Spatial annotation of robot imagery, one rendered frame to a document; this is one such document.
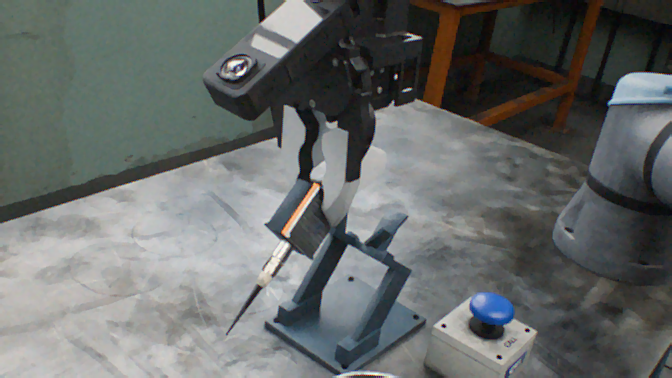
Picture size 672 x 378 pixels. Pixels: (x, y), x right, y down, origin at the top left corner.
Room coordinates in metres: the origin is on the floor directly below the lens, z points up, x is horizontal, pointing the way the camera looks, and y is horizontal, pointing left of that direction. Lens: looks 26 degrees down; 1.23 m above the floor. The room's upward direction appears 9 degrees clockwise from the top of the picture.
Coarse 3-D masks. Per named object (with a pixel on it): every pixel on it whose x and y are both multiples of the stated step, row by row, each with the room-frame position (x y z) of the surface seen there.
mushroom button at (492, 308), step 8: (480, 296) 0.55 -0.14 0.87; (488, 296) 0.55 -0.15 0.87; (496, 296) 0.55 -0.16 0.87; (472, 304) 0.54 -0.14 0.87; (480, 304) 0.54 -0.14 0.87; (488, 304) 0.54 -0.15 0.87; (496, 304) 0.54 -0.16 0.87; (504, 304) 0.54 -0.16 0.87; (472, 312) 0.53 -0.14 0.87; (480, 312) 0.53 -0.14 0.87; (488, 312) 0.53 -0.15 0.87; (496, 312) 0.53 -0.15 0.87; (504, 312) 0.53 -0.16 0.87; (512, 312) 0.53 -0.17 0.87; (480, 320) 0.53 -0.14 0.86; (488, 320) 0.52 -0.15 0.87; (496, 320) 0.52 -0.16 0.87; (504, 320) 0.52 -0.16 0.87; (512, 320) 0.53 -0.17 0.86; (488, 328) 0.54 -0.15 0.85
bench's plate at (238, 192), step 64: (384, 128) 1.11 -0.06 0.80; (448, 128) 1.16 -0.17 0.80; (128, 192) 0.76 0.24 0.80; (192, 192) 0.79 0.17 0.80; (256, 192) 0.82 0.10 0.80; (384, 192) 0.88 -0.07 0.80; (448, 192) 0.91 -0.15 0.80; (512, 192) 0.94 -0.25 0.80; (0, 256) 0.59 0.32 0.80; (64, 256) 0.61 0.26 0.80; (128, 256) 0.63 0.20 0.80; (192, 256) 0.65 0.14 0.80; (256, 256) 0.67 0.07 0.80; (448, 256) 0.74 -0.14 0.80; (512, 256) 0.76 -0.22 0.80; (0, 320) 0.50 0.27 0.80; (64, 320) 0.51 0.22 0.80; (128, 320) 0.53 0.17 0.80; (192, 320) 0.54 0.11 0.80; (256, 320) 0.56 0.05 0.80; (576, 320) 0.65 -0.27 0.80; (640, 320) 0.67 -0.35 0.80
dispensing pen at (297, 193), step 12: (300, 180) 0.52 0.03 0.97; (288, 192) 0.52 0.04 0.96; (300, 192) 0.51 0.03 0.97; (288, 204) 0.51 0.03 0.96; (276, 216) 0.50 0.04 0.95; (288, 216) 0.50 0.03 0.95; (276, 228) 0.49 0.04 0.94; (288, 240) 0.49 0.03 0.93; (276, 252) 0.49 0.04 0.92; (288, 252) 0.49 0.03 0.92; (300, 252) 0.51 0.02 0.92; (276, 264) 0.48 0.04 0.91; (264, 276) 0.48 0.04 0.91; (252, 300) 0.47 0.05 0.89; (240, 312) 0.46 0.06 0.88
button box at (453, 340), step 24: (456, 312) 0.56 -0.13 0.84; (432, 336) 0.53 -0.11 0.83; (456, 336) 0.52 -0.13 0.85; (480, 336) 0.53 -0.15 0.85; (504, 336) 0.53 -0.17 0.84; (528, 336) 0.54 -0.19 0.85; (432, 360) 0.53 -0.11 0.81; (456, 360) 0.52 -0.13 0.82; (480, 360) 0.50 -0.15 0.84; (504, 360) 0.50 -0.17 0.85
